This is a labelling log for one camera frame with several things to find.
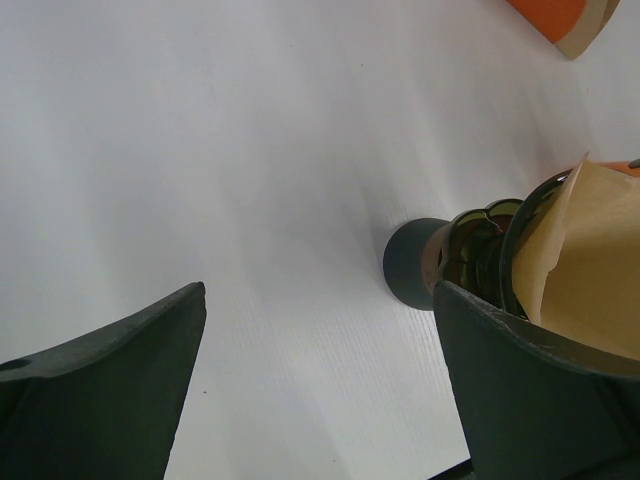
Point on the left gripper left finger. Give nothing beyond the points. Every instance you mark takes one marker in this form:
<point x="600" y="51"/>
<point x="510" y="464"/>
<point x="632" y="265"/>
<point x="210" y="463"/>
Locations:
<point x="107" y="404"/>

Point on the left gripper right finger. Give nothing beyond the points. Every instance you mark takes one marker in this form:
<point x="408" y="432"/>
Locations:
<point x="534" y="404"/>

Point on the brown paper coffee filter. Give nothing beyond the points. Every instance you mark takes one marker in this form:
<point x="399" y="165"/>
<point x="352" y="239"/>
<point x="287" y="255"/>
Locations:
<point x="576" y="268"/>

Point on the olive green plastic dripper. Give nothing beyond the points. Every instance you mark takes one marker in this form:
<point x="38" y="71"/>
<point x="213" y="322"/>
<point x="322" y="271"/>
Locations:
<point x="479" y="246"/>

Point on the orange coffee filter box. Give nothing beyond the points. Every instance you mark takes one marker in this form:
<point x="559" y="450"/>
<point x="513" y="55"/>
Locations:
<point x="570" y="25"/>

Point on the grey carafe with red rim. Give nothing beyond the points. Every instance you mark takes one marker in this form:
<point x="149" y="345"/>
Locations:
<point x="411" y="261"/>

